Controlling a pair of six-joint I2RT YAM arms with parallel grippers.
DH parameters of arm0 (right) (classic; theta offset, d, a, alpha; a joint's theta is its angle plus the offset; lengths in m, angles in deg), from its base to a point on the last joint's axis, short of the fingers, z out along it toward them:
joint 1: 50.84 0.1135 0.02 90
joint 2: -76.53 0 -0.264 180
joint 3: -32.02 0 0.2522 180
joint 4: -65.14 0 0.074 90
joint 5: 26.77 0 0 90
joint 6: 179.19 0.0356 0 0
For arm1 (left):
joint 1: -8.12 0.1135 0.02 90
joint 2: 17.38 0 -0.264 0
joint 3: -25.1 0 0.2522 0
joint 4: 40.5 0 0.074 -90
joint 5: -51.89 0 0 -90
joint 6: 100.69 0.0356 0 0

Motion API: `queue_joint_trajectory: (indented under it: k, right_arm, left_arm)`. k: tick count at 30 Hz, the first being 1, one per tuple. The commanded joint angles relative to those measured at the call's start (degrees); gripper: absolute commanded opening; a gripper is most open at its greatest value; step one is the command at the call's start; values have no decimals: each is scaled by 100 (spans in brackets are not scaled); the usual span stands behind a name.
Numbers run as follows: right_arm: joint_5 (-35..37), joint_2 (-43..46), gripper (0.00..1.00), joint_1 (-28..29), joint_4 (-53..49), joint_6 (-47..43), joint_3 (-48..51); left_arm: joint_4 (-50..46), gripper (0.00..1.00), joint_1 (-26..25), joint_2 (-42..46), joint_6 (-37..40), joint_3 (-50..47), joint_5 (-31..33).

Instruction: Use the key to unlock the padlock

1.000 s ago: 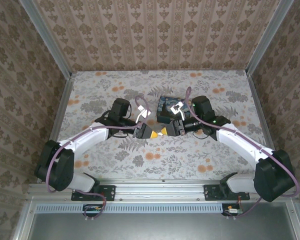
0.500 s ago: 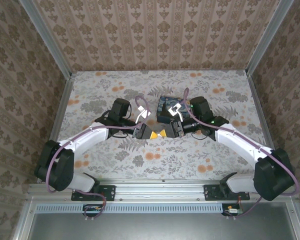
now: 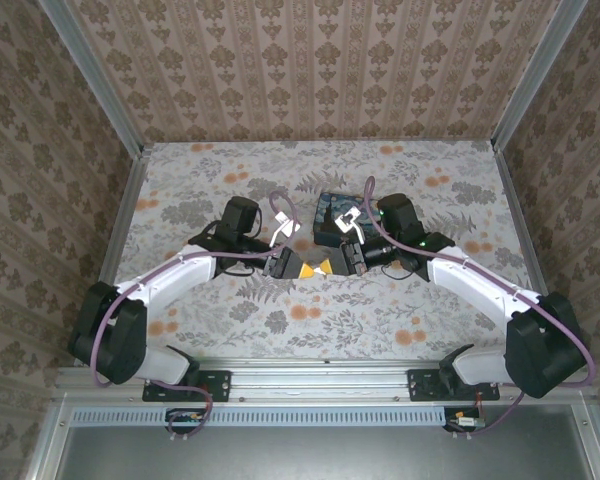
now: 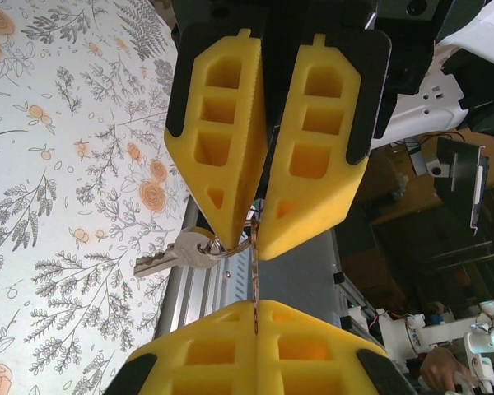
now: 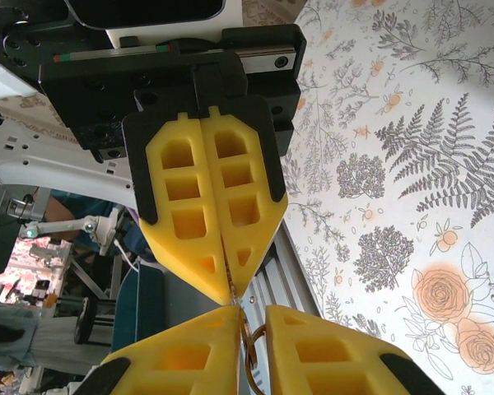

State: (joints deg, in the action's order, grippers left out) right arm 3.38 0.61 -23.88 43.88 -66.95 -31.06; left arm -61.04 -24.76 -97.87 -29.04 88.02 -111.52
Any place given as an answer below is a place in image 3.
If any aluminium side rail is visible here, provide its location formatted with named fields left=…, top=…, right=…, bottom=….
left=101, top=144, right=152, bottom=289
left=494, top=148, right=540, bottom=297

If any grey slotted cable duct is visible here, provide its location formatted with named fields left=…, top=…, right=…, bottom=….
left=71, top=405, right=450, bottom=427

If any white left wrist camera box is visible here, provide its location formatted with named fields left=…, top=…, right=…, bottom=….
left=269, top=212, right=302, bottom=247

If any grey metal sheet panel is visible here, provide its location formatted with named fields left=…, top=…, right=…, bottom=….
left=27, top=403, right=600, bottom=480

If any aluminium frame post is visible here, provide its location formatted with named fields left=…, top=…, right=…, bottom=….
left=490, top=0, right=590, bottom=151
left=37, top=0, right=146, bottom=157

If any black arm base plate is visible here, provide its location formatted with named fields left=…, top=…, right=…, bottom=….
left=407, top=368, right=501, bottom=401
left=142, top=369, right=231, bottom=403

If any long aluminium mounting rail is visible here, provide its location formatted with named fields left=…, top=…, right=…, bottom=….
left=54, top=355, right=599, bottom=407

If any dark blue patterned box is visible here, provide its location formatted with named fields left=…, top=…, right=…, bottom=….
left=313, top=192, right=367, bottom=247

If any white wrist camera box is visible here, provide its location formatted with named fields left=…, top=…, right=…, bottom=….
left=332, top=208, right=365, bottom=245
left=269, top=212, right=302, bottom=247

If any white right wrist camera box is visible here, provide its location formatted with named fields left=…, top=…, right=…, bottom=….
left=332, top=208, right=365, bottom=245

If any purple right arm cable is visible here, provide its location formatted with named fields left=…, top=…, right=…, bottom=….
left=362, top=175, right=598, bottom=440

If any floral print tablecloth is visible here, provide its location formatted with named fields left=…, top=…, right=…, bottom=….
left=107, top=140, right=531, bottom=362

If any black power connector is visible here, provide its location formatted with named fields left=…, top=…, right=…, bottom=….
left=443, top=407, right=487, bottom=434

